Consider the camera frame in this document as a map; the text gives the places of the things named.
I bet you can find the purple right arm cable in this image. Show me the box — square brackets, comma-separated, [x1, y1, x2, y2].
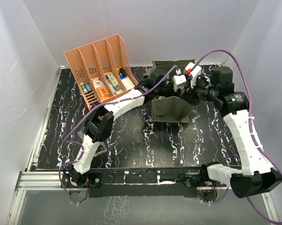
[194, 49, 282, 223]

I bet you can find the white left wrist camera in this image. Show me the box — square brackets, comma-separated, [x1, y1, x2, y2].
[173, 69, 186, 94]

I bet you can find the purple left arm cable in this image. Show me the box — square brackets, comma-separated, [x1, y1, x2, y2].
[58, 65, 181, 207]

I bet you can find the orange white snack packet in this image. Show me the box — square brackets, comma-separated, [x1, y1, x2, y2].
[92, 77, 112, 101]

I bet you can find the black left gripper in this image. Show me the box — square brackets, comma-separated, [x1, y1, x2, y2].
[154, 80, 183, 104]

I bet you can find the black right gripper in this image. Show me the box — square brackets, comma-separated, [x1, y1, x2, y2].
[179, 76, 218, 107]

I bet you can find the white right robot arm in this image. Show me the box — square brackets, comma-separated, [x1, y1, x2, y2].
[186, 67, 282, 198]

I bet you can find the black front mounting rail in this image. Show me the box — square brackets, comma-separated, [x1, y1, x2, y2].
[68, 163, 226, 199]

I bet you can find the orange plastic file organizer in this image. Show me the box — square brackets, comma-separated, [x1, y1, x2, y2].
[64, 34, 138, 110]

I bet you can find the white blue box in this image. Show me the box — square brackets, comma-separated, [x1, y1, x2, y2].
[120, 75, 134, 90]

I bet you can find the green white small box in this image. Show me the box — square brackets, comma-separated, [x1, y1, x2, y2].
[105, 72, 123, 94]

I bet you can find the green canvas bag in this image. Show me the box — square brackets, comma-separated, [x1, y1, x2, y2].
[145, 59, 196, 123]

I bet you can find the clear twin bottle pack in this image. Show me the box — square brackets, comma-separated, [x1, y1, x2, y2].
[77, 130, 107, 157]

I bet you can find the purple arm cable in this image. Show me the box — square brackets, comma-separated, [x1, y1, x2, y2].
[194, 49, 282, 223]
[58, 65, 181, 207]

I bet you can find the small vials set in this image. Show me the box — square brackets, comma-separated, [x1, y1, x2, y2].
[81, 82, 92, 94]

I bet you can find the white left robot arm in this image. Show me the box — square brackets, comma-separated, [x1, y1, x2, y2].
[61, 65, 178, 187]

